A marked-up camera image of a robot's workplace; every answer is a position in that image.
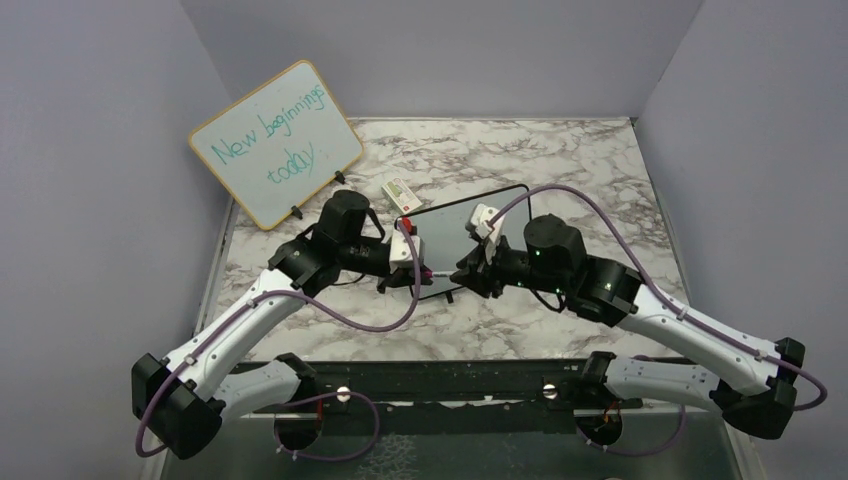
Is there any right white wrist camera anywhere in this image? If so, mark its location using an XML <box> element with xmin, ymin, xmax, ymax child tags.
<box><xmin>466</xmin><ymin>203</ymin><xmax>503</xmax><ymax>264</ymax></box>

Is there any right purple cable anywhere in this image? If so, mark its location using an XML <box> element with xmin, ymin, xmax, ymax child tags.
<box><xmin>486</xmin><ymin>184</ymin><xmax>829</xmax><ymax>458</ymax></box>

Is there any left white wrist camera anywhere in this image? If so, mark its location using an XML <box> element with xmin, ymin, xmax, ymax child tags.
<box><xmin>388</xmin><ymin>217</ymin><xmax>424</xmax><ymax>273</ymax></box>

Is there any black-framed whiteboard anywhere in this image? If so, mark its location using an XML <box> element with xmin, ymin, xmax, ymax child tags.
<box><xmin>410</xmin><ymin>184</ymin><xmax>529</xmax><ymax>300</ymax></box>

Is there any black metal base rail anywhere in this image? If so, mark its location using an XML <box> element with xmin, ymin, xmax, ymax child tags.
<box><xmin>182</xmin><ymin>357</ymin><xmax>717</xmax><ymax>439</ymax></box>

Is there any wood-framed whiteboard with writing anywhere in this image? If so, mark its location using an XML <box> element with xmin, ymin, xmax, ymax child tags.
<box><xmin>188</xmin><ymin>60</ymin><xmax>365</xmax><ymax>230</ymax></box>

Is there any small green white box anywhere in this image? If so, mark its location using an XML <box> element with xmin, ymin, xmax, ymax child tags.
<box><xmin>381</xmin><ymin>177</ymin><xmax>424</xmax><ymax>215</ymax></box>

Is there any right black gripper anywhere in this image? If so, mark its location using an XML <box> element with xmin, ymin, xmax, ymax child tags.
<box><xmin>451</xmin><ymin>228</ymin><xmax>569</xmax><ymax>297</ymax></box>

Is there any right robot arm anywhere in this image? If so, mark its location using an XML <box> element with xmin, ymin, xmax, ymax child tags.
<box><xmin>450</xmin><ymin>204</ymin><xmax>804</xmax><ymax>440</ymax></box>

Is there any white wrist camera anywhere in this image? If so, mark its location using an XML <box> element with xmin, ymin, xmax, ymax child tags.
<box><xmin>388</xmin><ymin>217</ymin><xmax>424</xmax><ymax>273</ymax></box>
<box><xmin>466</xmin><ymin>203</ymin><xmax>503</xmax><ymax>264</ymax></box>

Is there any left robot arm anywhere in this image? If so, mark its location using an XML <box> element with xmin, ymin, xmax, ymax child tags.
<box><xmin>131</xmin><ymin>190</ymin><xmax>431</xmax><ymax>459</ymax></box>

